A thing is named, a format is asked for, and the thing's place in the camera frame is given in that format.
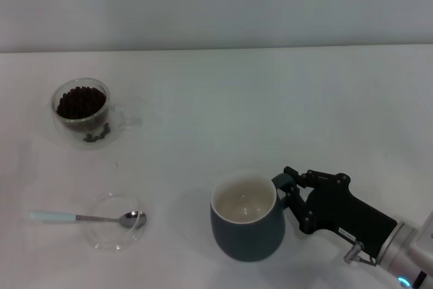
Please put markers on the dark grey ceramic mug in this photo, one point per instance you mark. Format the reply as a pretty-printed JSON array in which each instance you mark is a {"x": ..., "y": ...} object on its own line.
[{"x": 243, "y": 238}]

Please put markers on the clear glass saucer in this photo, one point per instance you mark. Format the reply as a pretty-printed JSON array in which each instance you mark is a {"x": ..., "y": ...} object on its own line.
[{"x": 105, "y": 238}]

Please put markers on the coffee bean pile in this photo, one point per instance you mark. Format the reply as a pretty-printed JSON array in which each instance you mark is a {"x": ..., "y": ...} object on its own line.
[{"x": 81, "y": 103}]

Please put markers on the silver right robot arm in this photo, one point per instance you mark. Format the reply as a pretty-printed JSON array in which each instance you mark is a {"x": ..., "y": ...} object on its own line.
[{"x": 411, "y": 255}]

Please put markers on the double-walled glass cup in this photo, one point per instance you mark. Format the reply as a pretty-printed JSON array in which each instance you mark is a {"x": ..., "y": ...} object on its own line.
[{"x": 111, "y": 123}]

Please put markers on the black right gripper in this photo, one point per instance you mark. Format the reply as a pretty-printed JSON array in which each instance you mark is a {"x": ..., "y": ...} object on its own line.
[{"x": 341, "y": 207}]

